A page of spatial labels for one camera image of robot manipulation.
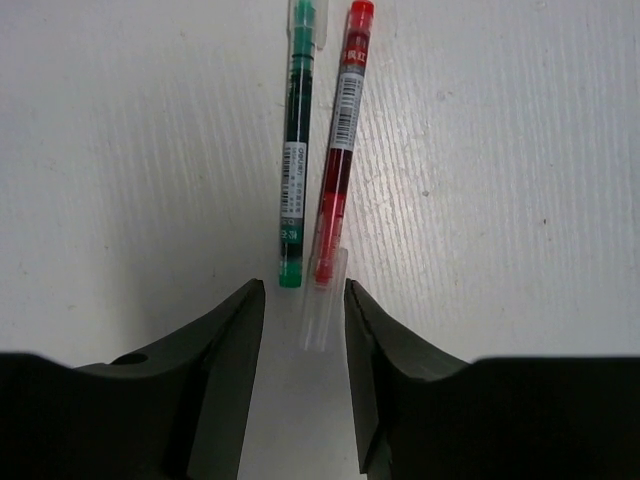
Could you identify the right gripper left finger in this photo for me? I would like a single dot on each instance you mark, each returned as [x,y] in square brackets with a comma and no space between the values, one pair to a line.
[174,409]

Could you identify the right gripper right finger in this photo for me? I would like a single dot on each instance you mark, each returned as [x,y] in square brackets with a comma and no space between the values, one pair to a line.
[421,413]

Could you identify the red refill pen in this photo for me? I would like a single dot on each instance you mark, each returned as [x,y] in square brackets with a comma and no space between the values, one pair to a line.
[328,260]

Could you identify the green refill pen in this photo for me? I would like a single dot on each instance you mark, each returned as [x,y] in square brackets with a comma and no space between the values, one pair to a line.
[307,30]

